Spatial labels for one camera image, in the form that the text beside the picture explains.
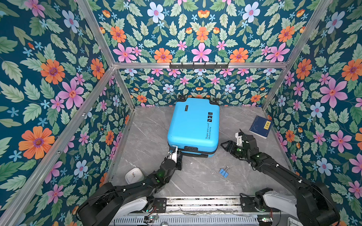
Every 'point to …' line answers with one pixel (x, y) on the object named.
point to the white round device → (134, 175)
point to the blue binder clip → (224, 172)
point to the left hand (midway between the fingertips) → (182, 151)
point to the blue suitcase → (194, 126)
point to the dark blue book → (260, 126)
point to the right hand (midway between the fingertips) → (223, 145)
